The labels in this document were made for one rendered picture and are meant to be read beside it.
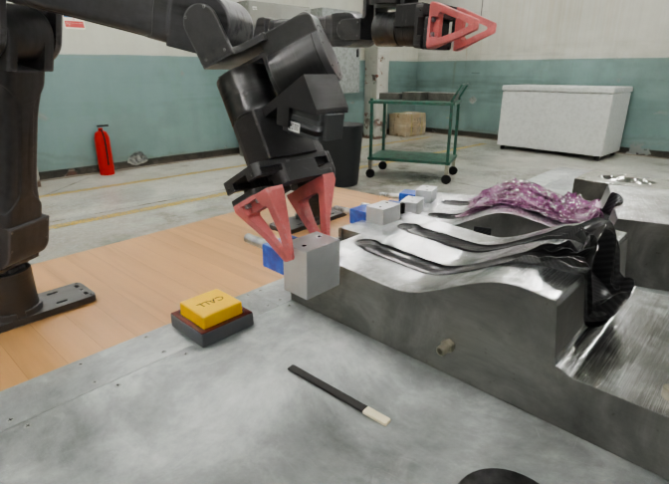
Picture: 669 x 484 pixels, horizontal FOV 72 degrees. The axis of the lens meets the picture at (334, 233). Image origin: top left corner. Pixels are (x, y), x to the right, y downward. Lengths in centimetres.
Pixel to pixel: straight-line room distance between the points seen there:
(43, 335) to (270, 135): 43
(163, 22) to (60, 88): 544
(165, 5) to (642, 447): 60
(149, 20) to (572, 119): 685
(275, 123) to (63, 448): 37
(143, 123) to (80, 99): 73
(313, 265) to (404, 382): 18
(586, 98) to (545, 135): 71
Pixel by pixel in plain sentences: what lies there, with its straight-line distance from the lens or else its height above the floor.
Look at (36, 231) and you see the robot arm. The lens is 74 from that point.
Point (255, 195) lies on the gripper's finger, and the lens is 46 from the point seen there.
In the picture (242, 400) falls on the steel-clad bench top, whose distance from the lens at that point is 53.
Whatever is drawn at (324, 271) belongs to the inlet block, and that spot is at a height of 93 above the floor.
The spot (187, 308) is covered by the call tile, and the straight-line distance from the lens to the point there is 65.
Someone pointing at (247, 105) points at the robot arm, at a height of 110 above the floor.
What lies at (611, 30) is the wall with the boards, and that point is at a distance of 801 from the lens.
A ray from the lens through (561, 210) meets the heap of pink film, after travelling 91.
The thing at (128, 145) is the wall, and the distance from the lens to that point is 619.
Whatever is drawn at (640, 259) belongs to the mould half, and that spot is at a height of 85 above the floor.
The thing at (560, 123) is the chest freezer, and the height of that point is 44.
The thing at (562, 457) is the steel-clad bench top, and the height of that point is 80.
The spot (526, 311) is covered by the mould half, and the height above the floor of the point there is 91.
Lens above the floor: 113
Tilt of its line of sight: 19 degrees down
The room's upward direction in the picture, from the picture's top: straight up
